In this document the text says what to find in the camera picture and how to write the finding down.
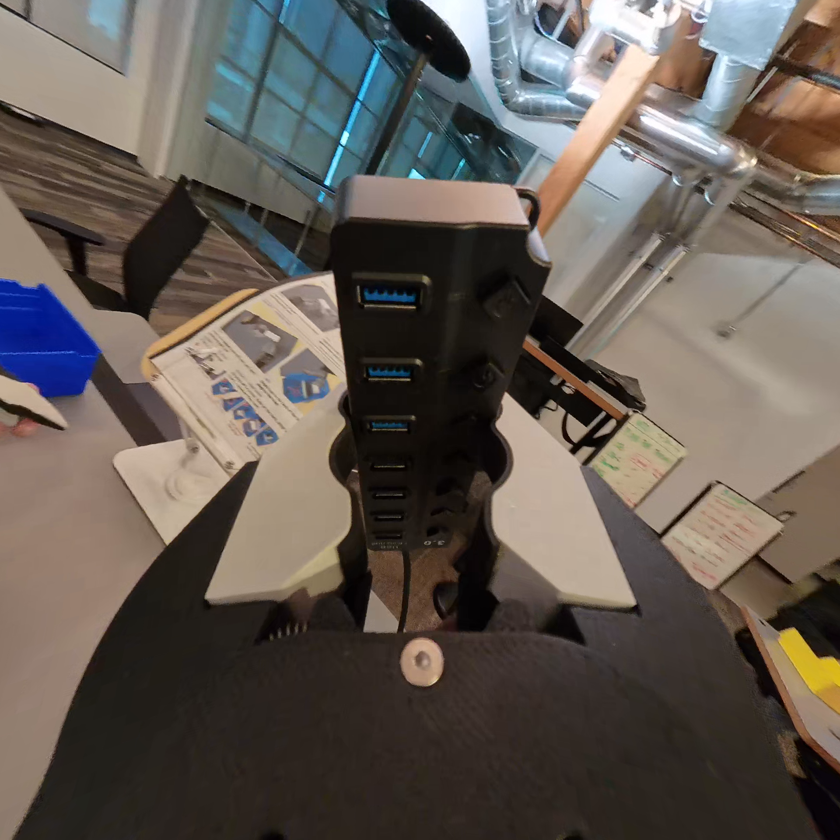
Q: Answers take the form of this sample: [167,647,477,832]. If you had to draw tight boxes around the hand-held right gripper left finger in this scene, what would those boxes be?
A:
[206,420,368,620]

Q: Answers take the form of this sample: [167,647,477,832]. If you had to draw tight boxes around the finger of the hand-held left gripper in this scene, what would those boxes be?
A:
[0,368,69,434]

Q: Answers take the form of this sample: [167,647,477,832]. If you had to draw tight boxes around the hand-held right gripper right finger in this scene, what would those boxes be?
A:
[473,401,639,624]

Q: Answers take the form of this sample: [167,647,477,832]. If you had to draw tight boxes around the blue storage bin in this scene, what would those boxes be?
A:
[0,279,102,399]

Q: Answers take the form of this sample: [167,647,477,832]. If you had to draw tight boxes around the black usb hub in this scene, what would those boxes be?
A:
[329,178,552,618]

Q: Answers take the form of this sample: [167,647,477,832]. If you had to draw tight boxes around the green marked whiteboard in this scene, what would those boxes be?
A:
[591,411,689,510]

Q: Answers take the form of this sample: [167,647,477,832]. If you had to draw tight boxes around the wood top black desk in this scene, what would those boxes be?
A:
[519,296,647,450]

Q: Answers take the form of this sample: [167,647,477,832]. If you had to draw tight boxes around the instruction sheet wooden board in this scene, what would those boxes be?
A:
[142,271,353,476]

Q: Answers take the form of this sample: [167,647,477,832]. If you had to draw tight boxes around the handwritten whiteboard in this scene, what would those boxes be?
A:
[662,482,786,592]

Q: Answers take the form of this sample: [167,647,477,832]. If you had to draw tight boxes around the black chair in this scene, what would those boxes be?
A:
[20,179,211,321]

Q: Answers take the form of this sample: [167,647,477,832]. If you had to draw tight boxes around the grey work table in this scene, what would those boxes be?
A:
[742,604,840,773]

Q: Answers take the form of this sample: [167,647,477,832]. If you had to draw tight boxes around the yellow storage bin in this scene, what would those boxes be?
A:
[777,628,840,697]

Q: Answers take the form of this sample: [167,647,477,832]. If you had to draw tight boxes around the silver ventilation ducts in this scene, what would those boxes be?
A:
[486,0,840,185]

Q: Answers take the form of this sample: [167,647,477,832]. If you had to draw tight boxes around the black pole with round disc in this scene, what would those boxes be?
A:
[292,0,472,263]

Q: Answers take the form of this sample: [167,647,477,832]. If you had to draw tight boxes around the wooden post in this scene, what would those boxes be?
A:
[536,0,683,237]

